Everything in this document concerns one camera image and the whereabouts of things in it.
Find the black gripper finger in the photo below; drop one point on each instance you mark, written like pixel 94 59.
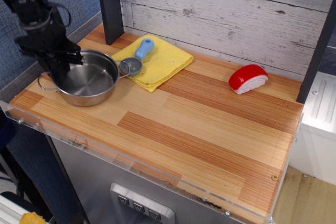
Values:
pixel 57 68
pixel 75 58

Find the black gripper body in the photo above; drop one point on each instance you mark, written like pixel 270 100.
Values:
pixel 47 38

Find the stainless steel pot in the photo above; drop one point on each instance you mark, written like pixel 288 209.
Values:
pixel 90 83

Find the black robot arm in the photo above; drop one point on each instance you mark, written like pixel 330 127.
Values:
pixel 30 11

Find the yellow folded towel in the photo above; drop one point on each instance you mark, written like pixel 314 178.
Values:
pixel 162 63

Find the clear acrylic table guard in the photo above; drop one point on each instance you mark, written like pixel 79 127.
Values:
pixel 193 135

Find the blue grey ice cream scoop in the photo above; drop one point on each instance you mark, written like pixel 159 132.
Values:
pixel 132 66

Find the yellow cloth at corner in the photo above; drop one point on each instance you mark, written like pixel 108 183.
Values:
pixel 32 218

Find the silver toy fridge dispenser panel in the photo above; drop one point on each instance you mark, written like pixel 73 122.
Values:
pixel 122 196

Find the red white toy sushi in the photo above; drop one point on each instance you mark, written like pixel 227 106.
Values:
pixel 248 78

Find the white plastic bin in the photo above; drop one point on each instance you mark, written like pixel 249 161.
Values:
pixel 313 151

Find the dark grey left post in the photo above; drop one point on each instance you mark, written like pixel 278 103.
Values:
pixel 112 20

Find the dark grey post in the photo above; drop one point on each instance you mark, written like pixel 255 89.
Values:
pixel 112 20
pixel 317 55

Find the dark grey right post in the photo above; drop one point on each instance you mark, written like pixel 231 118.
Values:
pixel 317 55

